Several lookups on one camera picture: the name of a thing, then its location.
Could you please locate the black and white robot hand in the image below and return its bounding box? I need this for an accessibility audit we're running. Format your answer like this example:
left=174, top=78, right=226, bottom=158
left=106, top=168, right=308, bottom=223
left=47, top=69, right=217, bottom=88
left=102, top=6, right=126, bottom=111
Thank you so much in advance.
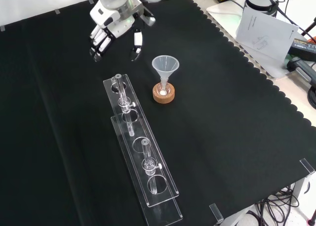
left=89, top=0, right=144, bottom=62

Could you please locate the clear plastic funnel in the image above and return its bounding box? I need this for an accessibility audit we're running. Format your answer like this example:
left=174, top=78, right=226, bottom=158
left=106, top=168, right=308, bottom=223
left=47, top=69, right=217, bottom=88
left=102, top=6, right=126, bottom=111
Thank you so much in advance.
left=151, top=55, right=180, bottom=88

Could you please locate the clear round-bottom flask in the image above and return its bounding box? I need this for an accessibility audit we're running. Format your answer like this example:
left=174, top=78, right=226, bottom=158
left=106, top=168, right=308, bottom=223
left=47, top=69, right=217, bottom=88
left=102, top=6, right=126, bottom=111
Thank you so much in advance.
left=157, top=77, right=171, bottom=97

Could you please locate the clear acrylic funnel stand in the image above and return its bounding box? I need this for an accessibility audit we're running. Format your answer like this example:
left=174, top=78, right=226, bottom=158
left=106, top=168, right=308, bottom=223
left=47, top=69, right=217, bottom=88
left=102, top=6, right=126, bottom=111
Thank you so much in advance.
left=103, top=74, right=183, bottom=226

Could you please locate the pale board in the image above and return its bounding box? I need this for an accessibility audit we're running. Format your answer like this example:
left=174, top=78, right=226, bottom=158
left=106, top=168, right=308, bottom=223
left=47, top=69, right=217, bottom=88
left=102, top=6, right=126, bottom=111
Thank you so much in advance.
left=206, top=0, right=301, bottom=80

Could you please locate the black bench cloth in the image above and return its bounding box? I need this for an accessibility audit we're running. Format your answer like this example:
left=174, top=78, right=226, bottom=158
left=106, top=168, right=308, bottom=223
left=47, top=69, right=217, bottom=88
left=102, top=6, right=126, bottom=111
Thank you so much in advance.
left=0, top=0, right=316, bottom=226

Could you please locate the white paper booklet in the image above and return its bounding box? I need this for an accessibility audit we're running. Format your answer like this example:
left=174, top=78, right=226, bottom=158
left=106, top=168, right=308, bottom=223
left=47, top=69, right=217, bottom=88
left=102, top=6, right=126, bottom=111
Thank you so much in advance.
left=236, top=7, right=300, bottom=62

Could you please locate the black power adapter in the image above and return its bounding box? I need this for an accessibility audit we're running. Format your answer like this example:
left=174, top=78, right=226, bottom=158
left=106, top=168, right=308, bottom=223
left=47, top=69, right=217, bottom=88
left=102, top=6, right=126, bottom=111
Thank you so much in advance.
left=289, top=37, right=316, bottom=61

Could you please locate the clear cloth clip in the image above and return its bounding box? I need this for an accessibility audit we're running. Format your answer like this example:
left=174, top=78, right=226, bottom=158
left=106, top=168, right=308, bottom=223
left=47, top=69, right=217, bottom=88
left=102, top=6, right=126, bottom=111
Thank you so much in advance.
left=209, top=203, right=225, bottom=225
left=299, top=158, right=316, bottom=179

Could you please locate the cork ring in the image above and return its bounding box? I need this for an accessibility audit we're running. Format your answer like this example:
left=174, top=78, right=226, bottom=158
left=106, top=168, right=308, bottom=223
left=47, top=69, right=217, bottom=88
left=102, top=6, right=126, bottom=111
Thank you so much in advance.
left=152, top=83, right=176, bottom=104

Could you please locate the black floor cable bundle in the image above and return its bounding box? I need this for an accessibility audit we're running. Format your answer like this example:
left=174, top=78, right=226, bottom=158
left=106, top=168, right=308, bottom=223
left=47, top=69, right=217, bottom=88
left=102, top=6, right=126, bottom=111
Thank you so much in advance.
left=255, top=186, right=311, bottom=226

